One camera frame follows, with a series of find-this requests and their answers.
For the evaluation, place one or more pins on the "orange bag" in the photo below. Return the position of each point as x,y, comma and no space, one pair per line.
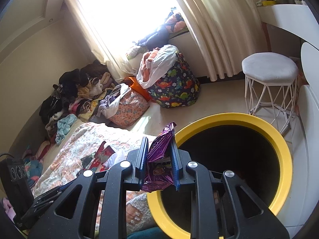
133,84

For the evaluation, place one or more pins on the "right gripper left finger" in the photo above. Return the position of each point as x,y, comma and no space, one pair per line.
141,162

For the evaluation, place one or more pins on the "right cream curtain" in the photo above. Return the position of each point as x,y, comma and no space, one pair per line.
226,32

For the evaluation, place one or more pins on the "white vanity desk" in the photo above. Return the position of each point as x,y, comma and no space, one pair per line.
293,32

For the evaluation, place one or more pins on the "white wire frame stool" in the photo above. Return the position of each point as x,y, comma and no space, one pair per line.
271,82

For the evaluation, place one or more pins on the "pile of clothes on bed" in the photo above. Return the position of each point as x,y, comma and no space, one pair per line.
78,92

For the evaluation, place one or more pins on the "yellow box on desk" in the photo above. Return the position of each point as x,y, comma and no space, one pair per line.
263,3

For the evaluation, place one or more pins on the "peach patterned bed quilt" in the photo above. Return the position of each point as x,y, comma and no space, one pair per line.
63,162

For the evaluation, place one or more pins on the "yellow rim black trash bin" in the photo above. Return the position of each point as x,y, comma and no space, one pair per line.
236,172

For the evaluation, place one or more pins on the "white garment on floral bag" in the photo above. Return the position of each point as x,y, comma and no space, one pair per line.
110,104

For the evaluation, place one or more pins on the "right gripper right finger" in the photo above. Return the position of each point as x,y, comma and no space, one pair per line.
175,163

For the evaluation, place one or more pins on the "white plastic bag with clothes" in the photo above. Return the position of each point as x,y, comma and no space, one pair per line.
155,64

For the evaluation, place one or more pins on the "teal trouser knee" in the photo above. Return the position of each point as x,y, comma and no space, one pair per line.
150,233

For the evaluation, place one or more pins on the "floral pillow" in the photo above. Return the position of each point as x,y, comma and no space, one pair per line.
34,170

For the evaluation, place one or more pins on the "red snack wrapper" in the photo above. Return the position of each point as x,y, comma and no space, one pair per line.
98,163

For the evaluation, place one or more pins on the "dinosaur print laundry basket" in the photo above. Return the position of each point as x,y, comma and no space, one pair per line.
178,87

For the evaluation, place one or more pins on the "left cream curtain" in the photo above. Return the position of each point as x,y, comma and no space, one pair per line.
100,26

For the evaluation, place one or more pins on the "purple snack wrapper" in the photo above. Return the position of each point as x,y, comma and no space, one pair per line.
158,170

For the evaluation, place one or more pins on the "clothes pile on windowsill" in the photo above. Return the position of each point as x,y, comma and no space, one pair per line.
173,26

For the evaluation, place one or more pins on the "pink floral fabric bag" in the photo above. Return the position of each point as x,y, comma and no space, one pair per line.
131,107

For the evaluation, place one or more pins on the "cream curtain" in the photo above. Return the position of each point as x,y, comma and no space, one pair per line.
100,26
226,32

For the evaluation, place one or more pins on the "window with dark frame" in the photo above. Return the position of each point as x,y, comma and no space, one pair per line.
142,17

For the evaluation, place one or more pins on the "light blue garment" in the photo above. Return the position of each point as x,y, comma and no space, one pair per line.
63,127

